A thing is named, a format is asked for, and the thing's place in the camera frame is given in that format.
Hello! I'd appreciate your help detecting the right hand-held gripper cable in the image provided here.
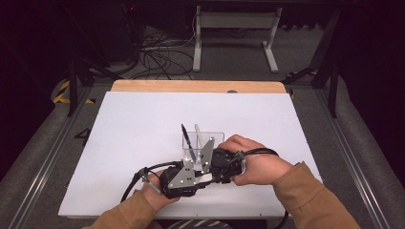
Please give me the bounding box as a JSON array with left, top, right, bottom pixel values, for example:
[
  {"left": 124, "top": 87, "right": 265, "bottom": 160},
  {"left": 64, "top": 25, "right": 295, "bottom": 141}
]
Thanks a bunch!
[{"left": 240, "top": 147, "right": 289, "bottom": 229}]

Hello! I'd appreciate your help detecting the dark equipment box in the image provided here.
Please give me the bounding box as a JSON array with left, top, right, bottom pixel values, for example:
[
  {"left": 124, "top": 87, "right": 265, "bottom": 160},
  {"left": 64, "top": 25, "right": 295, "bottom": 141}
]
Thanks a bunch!
[{"left": 104, "top": 3, "right": 142, "bottom": 64}]

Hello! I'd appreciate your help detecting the wooden table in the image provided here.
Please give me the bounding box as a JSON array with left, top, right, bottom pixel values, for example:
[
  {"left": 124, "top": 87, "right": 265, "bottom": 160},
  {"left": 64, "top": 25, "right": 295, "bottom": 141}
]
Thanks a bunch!
[{"left": 110, "top": 79, "right": 288, "bottom": 94}]

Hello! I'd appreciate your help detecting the tangle of floor cables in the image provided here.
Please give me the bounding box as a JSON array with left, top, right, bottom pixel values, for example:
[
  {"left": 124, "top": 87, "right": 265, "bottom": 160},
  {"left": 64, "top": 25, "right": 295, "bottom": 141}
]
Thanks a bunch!
[{"left": 128, "top": 18, "right": 197, "bottom": 80}]

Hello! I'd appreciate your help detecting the person's striped clothing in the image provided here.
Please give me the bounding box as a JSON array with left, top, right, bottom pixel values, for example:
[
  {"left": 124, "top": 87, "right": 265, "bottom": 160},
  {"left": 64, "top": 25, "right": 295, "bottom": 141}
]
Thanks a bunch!
[{"left": 166, "top": 219, "right": 232, "bottom": 229}]

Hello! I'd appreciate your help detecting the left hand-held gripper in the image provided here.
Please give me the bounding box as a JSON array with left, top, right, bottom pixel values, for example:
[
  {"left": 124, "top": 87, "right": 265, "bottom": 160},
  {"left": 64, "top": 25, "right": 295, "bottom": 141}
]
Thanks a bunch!
[{"left": 159, "top": 158, "right": 205, "bottom": 198}]

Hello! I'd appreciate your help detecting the white table sheet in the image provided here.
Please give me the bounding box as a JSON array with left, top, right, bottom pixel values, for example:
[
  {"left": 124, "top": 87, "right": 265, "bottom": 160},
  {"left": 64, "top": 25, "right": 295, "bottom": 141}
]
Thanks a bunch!
[{"left": 57, "top": 91, "right": 323, "bottom": 219}]

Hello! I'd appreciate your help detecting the grey metal stand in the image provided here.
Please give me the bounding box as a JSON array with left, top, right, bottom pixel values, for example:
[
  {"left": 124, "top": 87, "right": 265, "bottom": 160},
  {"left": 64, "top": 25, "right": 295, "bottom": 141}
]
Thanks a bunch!
[{"left": 192, "top": 5, "right": 284, "bottom": 74}]

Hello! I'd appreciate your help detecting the black tripod stand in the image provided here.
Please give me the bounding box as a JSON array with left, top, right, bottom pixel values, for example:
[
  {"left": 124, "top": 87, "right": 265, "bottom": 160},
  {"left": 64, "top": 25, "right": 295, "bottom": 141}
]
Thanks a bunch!
[
  {"left": 281, "top": 8, "right": 342, "bottom": 119},
  {"left": 61, "top": 3, "right": 123, "bottom": 117}
]

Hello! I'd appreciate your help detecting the white pen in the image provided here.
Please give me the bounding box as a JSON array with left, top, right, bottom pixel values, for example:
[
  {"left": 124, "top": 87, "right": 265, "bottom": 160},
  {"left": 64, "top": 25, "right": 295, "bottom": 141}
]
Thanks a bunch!
[{"left": 194, "top": 123, "right": 206, "bottom": 151}]

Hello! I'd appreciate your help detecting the hand-held gripper cable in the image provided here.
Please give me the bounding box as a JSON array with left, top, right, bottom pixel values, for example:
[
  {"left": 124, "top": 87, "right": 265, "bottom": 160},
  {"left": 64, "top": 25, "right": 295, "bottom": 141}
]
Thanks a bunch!
[
  {"left": 240, "top": 147, "right": 289, "bottom": 229},
  {"left": 119, "top": 160, "right": 184, "bottom": 203}
]

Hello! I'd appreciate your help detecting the person's left hand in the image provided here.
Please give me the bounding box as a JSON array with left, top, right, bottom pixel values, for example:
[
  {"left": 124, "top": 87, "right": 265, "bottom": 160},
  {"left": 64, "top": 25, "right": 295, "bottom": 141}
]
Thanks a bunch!
[{"left": 141, "top": 170, "right": 181, "bottom": 213}]

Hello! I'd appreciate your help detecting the left hand-held gripper cable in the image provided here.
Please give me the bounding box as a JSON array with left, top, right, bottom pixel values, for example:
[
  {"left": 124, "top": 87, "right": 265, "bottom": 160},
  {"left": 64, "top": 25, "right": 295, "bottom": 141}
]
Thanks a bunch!
[{"left": 119, "top": 160, "right": 184, "bottom": 203}]

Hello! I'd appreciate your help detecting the clear plastic pen holder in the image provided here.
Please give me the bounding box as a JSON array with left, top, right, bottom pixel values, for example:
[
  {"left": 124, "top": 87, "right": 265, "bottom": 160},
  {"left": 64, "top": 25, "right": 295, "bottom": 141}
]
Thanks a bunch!
[{"left": 181, "top": 131, "right": 225, "bottom": 173}]

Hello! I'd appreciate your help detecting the aluminium floor rail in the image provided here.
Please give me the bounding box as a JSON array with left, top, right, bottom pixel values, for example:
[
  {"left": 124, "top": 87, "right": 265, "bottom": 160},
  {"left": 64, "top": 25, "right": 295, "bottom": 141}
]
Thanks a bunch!
[
  {"left": 8, "top": 87, "right": 94, "bottom": 229},
  {"left": 313, "top": 89, "right": 394, "bottom": 229}
]

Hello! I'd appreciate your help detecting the yellow black floor tape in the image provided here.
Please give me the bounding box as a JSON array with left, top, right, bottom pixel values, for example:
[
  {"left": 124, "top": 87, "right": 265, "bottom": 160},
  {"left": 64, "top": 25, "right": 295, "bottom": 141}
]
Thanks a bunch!
[{"left": 52, "top": 79, "right": 96, "bottom": 105}]

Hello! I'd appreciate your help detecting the black pen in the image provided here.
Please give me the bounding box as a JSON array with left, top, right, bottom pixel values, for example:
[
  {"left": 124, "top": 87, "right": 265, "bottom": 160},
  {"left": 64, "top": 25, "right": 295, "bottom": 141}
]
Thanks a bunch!
[{"left": 181, "top": 123, "right": 197, "bottom": 162}]

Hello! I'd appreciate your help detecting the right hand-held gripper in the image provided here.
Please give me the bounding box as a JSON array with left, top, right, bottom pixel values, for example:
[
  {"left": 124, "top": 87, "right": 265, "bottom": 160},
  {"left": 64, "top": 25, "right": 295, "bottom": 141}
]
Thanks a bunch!
[{"left": 199, "top": 136, "right": 247, "bottom": 185}]

